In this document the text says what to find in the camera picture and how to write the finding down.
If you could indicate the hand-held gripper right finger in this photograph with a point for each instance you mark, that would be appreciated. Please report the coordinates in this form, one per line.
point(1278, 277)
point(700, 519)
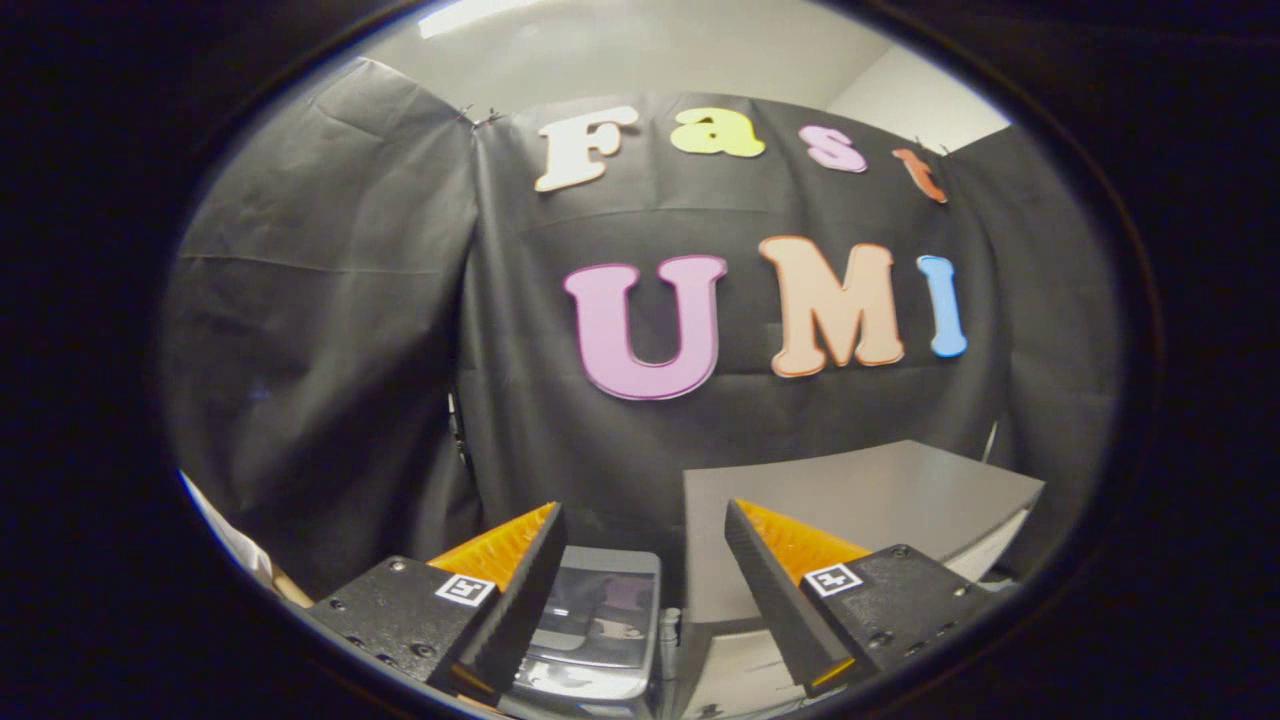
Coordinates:
point(775, 600)

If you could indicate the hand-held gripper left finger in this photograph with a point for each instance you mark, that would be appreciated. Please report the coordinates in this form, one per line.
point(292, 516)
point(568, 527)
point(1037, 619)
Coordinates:
point(520, 600)

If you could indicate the grey washing machine lid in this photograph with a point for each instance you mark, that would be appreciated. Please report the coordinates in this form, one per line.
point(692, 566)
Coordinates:
point(600, 620)

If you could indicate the grey washing machine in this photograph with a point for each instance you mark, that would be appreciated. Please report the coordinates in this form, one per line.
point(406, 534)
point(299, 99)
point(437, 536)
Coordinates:
point(600, 705)

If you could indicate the black stand pole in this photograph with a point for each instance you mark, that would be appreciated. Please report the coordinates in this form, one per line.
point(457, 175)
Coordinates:
point(458, 425)

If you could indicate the black backdrop cloth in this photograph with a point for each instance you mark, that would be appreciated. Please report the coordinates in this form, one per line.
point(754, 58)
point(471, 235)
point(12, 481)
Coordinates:
point(330, 350)

